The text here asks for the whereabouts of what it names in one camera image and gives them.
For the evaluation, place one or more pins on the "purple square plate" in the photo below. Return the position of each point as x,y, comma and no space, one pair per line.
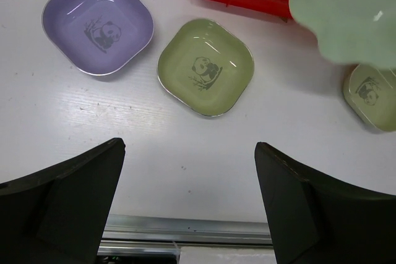
99,37

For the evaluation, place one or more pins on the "large green scalloped bowl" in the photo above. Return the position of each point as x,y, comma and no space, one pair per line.
350,31

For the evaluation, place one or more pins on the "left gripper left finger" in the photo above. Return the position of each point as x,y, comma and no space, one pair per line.
58,214

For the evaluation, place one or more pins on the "aluminium rail front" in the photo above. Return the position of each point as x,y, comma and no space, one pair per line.
141,236

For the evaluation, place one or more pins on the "green square plate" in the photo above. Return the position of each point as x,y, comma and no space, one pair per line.
205,67
370,92

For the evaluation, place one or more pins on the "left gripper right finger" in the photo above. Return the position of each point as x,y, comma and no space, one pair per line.
316,218

